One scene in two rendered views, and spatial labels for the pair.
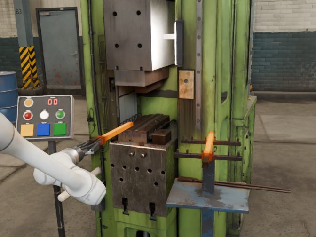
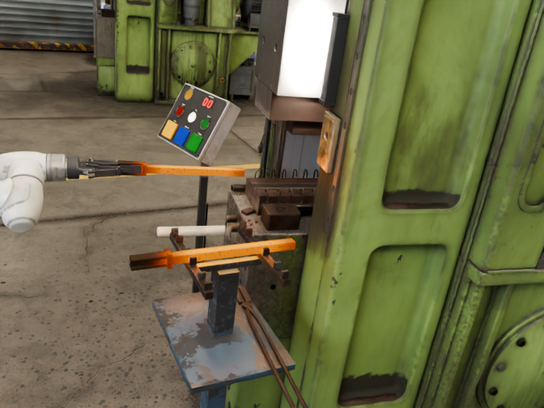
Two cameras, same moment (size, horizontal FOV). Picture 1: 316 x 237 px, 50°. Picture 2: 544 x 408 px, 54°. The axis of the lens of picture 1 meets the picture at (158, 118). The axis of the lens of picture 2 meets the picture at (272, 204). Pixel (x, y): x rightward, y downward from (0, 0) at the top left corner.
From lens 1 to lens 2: 1.55 m
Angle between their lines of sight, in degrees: 47
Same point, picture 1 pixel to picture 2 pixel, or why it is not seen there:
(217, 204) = (185, 349)
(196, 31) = (357, 42)
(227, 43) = (488, 90)
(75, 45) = not seen: outside the picture
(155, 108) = not seen: hidden behind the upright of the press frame
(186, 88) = (325, 149)
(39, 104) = (196, 100)
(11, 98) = not seen: hidden behind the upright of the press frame
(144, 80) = (269, 109)
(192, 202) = (171, 322)
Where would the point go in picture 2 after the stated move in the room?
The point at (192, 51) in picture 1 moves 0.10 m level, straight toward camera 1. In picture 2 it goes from (346, 82) to (318, 82)
